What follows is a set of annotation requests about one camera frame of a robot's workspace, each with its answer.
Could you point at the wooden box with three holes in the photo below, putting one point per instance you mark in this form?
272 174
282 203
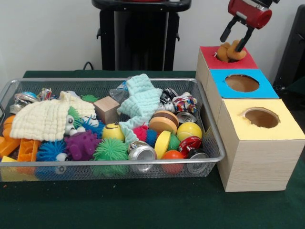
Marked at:
259 162

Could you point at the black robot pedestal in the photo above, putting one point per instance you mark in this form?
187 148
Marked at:
138 43

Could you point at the dark green tablecloth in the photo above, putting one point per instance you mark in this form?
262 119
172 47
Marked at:
297 87
143 205

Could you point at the yellow ball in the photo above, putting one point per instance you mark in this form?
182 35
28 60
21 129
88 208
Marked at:
189 131

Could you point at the shallow silver mesh bin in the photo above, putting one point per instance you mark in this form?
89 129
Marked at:
47 81

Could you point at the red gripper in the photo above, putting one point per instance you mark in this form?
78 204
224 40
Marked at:
250 13

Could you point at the mint green cloth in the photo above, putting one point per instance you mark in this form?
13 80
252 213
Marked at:
140 100

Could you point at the brown plush toy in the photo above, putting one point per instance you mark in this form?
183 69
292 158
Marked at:
228 53

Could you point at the cream knitted cloth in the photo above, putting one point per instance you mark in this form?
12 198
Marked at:
38 121

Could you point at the orange red ball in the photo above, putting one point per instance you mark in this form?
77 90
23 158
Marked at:
172 156

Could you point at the crushed red can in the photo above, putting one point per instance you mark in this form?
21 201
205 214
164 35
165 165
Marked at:
190 143

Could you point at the black stand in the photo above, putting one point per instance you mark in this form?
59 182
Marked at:
293 47

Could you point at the toy hamburger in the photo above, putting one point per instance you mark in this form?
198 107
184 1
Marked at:
163 121

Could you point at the wooden cube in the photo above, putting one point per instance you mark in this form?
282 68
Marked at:
106 109

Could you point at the purple spiky rubber toy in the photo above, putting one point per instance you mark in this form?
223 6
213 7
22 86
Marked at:
82 145

